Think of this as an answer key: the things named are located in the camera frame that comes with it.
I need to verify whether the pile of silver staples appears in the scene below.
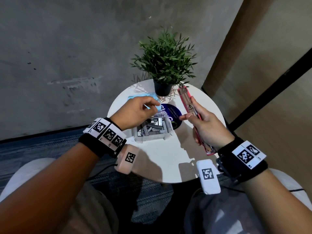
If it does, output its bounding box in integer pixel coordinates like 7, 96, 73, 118
137, 117, 169, 137

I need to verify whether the person's left forearm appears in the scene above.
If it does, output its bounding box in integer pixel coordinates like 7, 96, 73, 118
0, 142, 101, 234

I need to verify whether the black right wristband with markers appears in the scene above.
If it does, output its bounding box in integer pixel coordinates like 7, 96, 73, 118
216, 136, 268, 184

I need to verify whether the black cable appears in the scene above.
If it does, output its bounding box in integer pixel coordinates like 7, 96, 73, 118
85, 164, 118, 181

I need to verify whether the person's left hand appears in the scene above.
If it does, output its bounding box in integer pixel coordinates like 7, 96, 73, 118
110, 96, 161, 131

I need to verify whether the black metal frame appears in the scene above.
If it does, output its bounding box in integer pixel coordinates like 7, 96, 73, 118
228, 47, 312, 132

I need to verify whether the person's right hand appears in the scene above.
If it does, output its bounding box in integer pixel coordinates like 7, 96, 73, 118
179, 96, 236, 151

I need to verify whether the coral pink stapler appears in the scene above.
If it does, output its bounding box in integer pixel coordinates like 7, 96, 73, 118
177, 84, 217, 156

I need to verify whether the blue round sticker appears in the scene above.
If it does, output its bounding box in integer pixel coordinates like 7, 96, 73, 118
160, 103, 183, 130

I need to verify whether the white marker tag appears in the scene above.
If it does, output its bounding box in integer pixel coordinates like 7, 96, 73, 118
196, 159, 222, 195

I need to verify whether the person's right leg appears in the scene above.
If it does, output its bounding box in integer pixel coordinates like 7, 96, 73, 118
184, 168, 312, 234

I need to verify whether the black left wristband with markers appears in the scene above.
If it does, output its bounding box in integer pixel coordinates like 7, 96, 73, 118
78, 117, 127, 159

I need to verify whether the clear plastic box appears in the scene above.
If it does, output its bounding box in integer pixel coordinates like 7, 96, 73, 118
133, 111, 174, 144

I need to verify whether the black wristband with markers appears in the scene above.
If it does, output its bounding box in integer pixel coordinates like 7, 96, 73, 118
216, 136, 268, 184
78, 117, 127, 159

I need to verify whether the green plant in black pot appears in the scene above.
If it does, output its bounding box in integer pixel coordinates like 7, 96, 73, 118
130, 26, 198, 97

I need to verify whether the person's right forearm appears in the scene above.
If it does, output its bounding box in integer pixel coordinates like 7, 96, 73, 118
241, 168, 312, 234

